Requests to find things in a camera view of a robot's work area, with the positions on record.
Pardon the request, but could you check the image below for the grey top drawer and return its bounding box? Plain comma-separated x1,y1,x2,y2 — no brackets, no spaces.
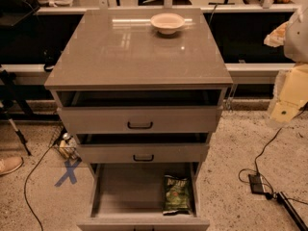
57,90,223,135

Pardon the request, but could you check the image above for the grey drawer cabinet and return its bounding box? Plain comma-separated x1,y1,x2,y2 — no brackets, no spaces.
43,7,234,231

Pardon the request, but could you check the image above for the grey drawer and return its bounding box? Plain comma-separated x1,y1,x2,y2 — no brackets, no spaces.
76,133,208,163
57,90,223,135
77,163,209,231

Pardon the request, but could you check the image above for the black cable left floor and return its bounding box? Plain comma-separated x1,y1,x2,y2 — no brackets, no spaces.
22,135,62,231

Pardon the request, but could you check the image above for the black power strip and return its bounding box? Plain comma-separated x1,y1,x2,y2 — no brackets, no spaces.
276,192,308,231

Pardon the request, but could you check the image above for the white bowl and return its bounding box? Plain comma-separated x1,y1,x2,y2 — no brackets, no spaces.
150,13,185,35

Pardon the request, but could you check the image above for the grey middle drawer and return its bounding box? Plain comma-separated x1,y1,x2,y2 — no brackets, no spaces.
76,133,208,163

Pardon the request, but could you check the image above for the green jalapeno chip bag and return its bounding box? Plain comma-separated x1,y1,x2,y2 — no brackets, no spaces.
163,175,192,216

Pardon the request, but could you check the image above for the black cable right floor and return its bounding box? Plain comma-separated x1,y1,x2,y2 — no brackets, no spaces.
238,103,308,207

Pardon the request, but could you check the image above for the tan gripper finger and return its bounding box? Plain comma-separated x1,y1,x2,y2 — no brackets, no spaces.
264,22,288,47
267,63,308,128

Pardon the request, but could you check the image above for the wire basket with bottles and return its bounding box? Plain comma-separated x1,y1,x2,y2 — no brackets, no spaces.
48,125,80,160

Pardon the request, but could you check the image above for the black power adapter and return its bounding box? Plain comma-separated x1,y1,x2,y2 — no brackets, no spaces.
248,174,265,194

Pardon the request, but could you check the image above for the black cable floor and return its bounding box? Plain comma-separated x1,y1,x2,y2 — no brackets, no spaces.
22,135,62,231
238,103,308,207

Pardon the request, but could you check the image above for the tan shoe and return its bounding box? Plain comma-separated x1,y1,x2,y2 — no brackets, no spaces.
0,156,23,175

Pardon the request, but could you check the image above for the blue tape cross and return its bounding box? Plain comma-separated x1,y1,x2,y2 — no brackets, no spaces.
55,159,82,188

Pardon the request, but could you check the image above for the black chair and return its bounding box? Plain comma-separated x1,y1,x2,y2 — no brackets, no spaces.
0,0,39,28

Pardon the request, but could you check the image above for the black tripod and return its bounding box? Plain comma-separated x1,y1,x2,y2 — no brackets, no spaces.
0,70,32,156

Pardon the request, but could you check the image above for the grey bottom drawer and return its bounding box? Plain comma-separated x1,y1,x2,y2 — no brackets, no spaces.
77,163,209,231

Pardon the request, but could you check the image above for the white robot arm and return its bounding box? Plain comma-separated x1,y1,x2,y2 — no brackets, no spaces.
264,6,308,123

